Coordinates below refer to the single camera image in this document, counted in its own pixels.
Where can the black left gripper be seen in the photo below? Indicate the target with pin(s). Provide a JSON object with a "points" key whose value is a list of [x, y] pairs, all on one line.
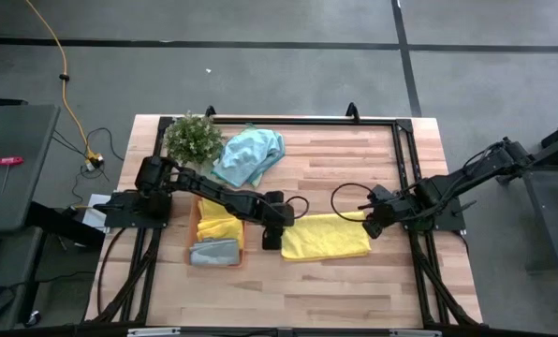
{"points": [[273, 238]]}

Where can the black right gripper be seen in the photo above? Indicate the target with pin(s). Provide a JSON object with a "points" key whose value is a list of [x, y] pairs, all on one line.
{"points": [[387, 213]]}

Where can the yellow microfiber towel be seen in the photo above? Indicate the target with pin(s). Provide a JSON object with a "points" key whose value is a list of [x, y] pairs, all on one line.
{"points": [[218, 224], [326, 236]]}

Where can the grey microfiber towel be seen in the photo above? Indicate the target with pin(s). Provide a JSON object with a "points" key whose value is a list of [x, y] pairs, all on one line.
{"points": [[213, 253]]}

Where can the beige storage bin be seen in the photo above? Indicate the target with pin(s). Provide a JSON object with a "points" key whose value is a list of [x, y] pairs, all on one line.
{"points": [[190, 224]]}

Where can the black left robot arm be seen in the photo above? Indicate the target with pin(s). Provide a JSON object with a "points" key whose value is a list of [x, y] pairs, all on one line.
{"points": [[213, 189]]}

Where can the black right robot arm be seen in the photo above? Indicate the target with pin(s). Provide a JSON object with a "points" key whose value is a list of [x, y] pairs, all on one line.
{"points": [[471, 173]]}

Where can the light blue microfiber towel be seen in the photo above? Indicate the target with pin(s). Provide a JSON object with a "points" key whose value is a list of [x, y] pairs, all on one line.
{"points": [[251, 154]]}

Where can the black clamp lever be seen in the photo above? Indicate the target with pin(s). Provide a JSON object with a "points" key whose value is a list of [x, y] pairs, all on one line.
{"points": [[464, 208]]}

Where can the artificial green potted plant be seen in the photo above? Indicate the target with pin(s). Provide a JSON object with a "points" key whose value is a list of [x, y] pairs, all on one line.
{"points": [[192, 140]]}

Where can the short black floor tape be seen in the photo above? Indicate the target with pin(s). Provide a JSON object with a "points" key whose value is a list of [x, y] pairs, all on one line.
{"points": [[406, 70]]}

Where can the black metal cart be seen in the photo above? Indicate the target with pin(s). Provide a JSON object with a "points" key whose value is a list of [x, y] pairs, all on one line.
{"points": [[546, 196]]}

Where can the white paper sheet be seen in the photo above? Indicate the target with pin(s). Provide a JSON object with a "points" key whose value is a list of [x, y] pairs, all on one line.
{"points": [[94, 220]]}

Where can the yellow white power plug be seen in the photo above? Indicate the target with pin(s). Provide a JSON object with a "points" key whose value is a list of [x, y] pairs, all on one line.
{"points": [[94, 160]]}

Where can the long black floor tape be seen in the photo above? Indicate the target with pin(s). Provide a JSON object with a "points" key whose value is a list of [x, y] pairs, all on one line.
{"points": [[213, 45]]}

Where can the black desk beam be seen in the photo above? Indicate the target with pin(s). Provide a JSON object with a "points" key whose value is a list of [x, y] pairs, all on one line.
{"points": [[63, 224]]}

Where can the black caster wheel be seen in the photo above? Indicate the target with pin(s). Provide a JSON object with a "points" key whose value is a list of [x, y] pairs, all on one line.
{"points": [[33, 318]]}

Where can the grey side desk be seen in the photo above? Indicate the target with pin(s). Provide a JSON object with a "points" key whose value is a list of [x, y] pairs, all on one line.
{"points": [[21, 187]]}

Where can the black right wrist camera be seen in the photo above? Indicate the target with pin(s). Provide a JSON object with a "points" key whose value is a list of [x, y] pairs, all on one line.
{"points": [[382, 193]]}

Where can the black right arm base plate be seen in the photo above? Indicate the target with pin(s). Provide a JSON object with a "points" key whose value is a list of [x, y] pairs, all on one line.
{"points": [[447, 224]]}

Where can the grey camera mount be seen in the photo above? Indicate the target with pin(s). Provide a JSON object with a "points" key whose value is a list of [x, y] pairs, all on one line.
{"points": [[284, 332]]}

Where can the silver metal bracket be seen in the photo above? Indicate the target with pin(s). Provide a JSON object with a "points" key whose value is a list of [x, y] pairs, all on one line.
{"points": [[152, 332], [415, 333]]}

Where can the black frame bracket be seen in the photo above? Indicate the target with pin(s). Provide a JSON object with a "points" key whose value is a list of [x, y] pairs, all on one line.
{"points": [[352, 111], [210, 112]]}

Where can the black aluminium table frame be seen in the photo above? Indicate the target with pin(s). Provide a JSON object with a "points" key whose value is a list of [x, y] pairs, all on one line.
{"points": [[307, 121]]}

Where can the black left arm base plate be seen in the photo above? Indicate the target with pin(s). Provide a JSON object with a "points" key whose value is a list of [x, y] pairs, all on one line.
{"points": [[129, 216]]}

